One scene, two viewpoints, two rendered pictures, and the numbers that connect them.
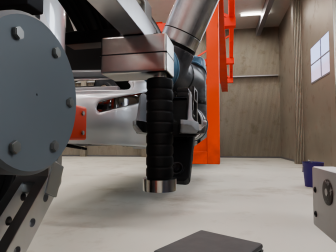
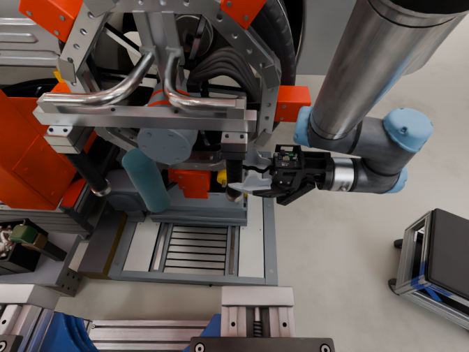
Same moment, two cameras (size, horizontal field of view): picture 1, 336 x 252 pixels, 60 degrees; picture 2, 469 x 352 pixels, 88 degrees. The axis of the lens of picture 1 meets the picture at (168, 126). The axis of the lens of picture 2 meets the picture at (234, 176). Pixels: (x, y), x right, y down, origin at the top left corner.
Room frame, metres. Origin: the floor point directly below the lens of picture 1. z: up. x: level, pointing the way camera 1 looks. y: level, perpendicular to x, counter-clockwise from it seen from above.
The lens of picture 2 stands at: (0.33, -0.32, 1.27)
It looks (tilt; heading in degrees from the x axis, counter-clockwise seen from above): 53 degrees down; 81
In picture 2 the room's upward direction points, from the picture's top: straight up
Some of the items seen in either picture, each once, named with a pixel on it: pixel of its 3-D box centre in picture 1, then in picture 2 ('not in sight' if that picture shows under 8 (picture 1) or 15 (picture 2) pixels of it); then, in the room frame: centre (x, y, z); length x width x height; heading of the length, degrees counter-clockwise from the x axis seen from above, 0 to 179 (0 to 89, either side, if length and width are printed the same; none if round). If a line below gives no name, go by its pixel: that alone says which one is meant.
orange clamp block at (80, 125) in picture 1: (59, 122); (290, 104); (0.58, 0.22, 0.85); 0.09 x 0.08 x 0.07; 168
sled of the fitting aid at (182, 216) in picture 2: not in sight; (203, 191); (0.28, 0.45, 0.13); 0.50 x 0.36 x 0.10; 168
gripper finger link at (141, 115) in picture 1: (144, 113); (250, 158); (0.43, 0.03, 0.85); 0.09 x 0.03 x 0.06; 155
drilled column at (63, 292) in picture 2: not in sight; (41, 273); (-0.42, 0.09, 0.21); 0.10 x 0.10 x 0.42; 78
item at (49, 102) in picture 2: not in sight; (98, 60); (0.15, 0.18, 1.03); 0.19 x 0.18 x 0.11; 78
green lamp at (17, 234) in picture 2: not in sight; (23, 234); (-0.20, 0.05, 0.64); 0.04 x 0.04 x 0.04; 78
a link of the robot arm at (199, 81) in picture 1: (187, 80); (385, 140); (0.66, -0.04, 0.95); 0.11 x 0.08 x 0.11; 155
